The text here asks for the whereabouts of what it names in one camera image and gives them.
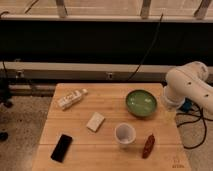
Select black floor cables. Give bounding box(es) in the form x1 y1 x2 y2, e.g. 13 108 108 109
175 101 213 150

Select green ceramic bowl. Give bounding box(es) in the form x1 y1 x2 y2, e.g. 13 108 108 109
125 89 157 117

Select white plastic bottle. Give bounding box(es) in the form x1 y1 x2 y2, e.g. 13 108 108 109
57 89 88 110

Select brown snack bar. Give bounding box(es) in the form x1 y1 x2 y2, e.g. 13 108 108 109
142 134 155 159

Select black hanging cable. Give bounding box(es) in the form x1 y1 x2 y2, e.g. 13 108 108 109
125 13 165 83

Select blue power box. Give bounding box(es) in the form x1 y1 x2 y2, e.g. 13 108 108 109
180 99 192 112

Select wooden table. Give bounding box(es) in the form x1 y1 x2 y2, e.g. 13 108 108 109
32 83 191 171

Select black smartphone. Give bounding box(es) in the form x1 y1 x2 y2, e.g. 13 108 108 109
51 134 73 162

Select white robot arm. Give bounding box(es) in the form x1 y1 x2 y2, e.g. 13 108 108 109
161 61 213 114

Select white rectangular block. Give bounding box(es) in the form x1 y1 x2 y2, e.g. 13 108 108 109
86 112 105 132

